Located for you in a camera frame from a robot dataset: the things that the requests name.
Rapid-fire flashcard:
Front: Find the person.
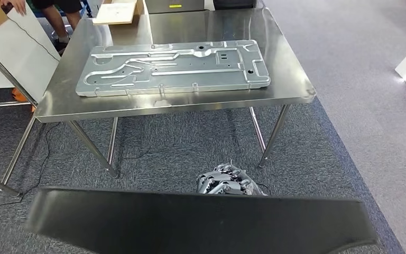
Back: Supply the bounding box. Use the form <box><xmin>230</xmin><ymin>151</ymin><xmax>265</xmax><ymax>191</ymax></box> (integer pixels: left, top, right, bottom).
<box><xmin>0</xmin><ymin>0</ymin><xmax>85</xmax><ymax>54</ymax></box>

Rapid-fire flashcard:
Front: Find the open cardboard box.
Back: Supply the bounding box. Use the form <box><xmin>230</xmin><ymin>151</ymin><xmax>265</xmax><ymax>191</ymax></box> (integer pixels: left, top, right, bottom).
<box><xmin>91</xmin><ymin>0</ymin><xmax>145</xmax><ymax>26</ymax></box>

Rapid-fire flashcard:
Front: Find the thin black cable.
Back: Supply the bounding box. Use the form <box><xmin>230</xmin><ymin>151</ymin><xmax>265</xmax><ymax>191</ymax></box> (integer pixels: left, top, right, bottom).
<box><xmin>6</xmin><ymin>14</ymin><xmax>61</xmax><ymax>62</ymax></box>

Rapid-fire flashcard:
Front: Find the white board panel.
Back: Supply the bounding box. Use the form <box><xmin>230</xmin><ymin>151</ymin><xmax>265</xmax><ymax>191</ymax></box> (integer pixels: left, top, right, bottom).
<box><xmin>0</xmin><ymin>5</ymin><xmax>62</xmax><ymax>102</ymax></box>

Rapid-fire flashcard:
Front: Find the orange object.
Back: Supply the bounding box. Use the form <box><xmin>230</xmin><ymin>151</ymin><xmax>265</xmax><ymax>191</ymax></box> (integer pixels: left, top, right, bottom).
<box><xmin>11</xmin><ymin>87</ymin><xmax>36</xmax><ymax>113</ymax></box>

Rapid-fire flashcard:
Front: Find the stamped grey metal panel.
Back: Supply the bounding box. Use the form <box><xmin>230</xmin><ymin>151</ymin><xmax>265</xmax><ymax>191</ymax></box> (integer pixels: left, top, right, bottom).
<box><xmin>75</xmin><ymin>39</ymin><xmax>271</xmax><ymax>97</ymax></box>

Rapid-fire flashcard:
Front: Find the person's hand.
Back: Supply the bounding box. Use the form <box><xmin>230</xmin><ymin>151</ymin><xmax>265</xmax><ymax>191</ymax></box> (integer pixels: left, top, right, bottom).
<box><xmin>0</xmin><ymin>0</ymin><xmax>27</xmax><ymax>16</ymax></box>

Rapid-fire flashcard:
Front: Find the black case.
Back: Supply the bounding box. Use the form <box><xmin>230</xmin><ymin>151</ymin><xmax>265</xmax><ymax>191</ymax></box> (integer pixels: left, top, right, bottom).
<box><xmin>213</xmin><ymin>0</ymin><xmax>259</xmax><ymax>11</ymax></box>

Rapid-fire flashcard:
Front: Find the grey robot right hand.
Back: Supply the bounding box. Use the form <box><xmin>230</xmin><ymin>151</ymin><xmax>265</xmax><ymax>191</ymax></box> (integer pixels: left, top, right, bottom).
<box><xmin>196</xmin><ymin>161</ymin><xmax>269</xmax><ymax>196</ymax></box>

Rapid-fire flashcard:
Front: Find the black floor cable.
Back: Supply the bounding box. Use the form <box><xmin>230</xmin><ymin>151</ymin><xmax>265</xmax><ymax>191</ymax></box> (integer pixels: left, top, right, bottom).
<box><xmin>0</xmin><ymin>122</ymin><xmax>62</xmax><ymax>223</ymax></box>

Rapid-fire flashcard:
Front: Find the black plastic plate frame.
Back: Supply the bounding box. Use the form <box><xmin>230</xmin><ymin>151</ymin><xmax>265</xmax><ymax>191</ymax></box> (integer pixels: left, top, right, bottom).
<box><xmin>24</xmin><ymin>187</ymin><xmax>379</xmax><ymax>254</ymax></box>

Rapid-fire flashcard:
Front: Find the grey box with yellow label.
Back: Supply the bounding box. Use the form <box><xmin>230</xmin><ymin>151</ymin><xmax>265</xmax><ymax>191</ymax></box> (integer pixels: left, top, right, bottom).
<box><xmin>144</xmin><ymin>0</ymin><xmax>206</xmax><ymax>15</ymax></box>

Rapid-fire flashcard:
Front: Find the stainless steel workbench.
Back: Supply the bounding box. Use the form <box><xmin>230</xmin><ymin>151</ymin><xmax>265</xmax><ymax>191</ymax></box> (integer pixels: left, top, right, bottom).
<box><xmin>34</xmin><ymin>7</ymin><xmax>318</xmax><ymax>179</ymax></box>

